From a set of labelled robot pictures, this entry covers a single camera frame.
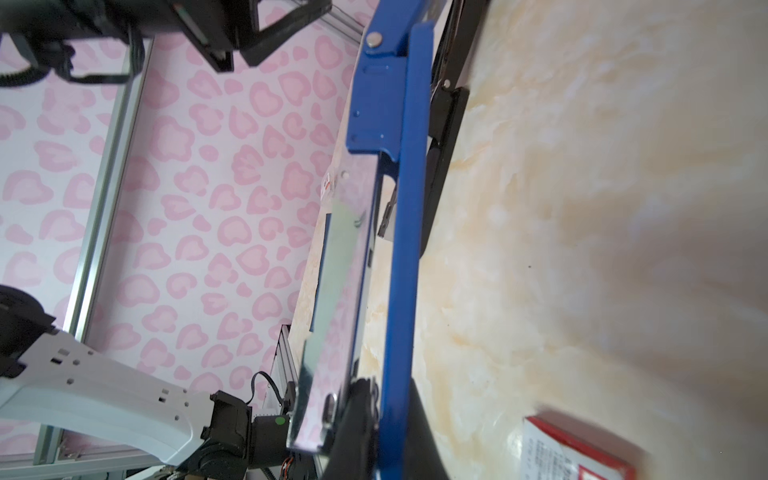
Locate blue stapler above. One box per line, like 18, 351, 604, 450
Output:
287, 1, 487, 479

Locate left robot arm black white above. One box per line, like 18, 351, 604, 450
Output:
1, 1, 331, 479

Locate aluminium corner frame post left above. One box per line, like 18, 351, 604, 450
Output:
32, 35, 154, 466

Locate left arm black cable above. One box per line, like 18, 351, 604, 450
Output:
0, 23, 148, 88

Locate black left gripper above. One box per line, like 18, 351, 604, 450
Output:
107, 0, 332, 72

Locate red white staple box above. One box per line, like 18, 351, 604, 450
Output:
520, 416, 636, 480

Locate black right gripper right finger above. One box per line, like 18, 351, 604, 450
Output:
407, 379, 450, 480

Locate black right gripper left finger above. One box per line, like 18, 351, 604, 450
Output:
321, 379, 378, 480

